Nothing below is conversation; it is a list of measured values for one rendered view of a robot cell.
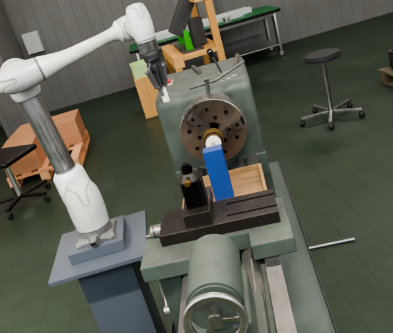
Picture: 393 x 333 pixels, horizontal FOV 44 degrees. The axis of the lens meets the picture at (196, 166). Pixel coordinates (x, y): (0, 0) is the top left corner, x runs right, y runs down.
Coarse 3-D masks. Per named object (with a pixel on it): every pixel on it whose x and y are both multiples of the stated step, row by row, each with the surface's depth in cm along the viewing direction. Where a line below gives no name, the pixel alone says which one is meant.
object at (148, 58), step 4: (156, 52) 215; (144, 56) 216; (148, 56) 215; (152, 56) 215; (156, 56) 215; (160, 56) 218; (144, 60) 217; (148, 60) 215; (152, 60) 215; (156, 60) 219; (160, 60) 221; (148, 64) 216; (152, 64) 217; (156, 64) 219; (152, 68) 217; (152, 72) 219
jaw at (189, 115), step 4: (188, 112) 224; (192, 112) 224; (188, 116) 225; (192, 116) 221; (196, 116) 222; (188, 120) 221; (192, 120) 222; (196, 120) 221; (200, 120) 221; (192, 124) 222; (196, 124) 222; (200, 124) 220; (204, 124) 220; (208, 124) 225; (196, 128) 221; (200, 128) 221; (204, 128) 218; (208, 128) 219; (200, 132) 219; (204, 132) 219
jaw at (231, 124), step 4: (232, 120) 224; (236, 120) 222; (240, 120) 225; (224, 124) 224; (228, 124) 222; (232, 124) 222; (236, 124) 222; (240, 124) 221; (220, 128) 222; (224, 128) 219; (228, 128) 220; (232, 128) 222; (236, 128) 222; (224, 132) 219; (228, 132) 221; (232, 132) 221; (224, 136) 220
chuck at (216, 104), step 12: (204, 96) 227; (216, 96) 225; (192, 108) 223; (204, 108) 223; (216, 108) 223; (228, 108) 223; (240, 108) 230; (204, 120) 225; (216, 120) 225; (228, 120) 225; (180, 132) 228; (192, 132) 228; (240, 132) 227; (192, 144) 230; (204, 144) 230; (228, 144) 230; (240, 144) 229; (192, 156) 233; (228, 156) 232
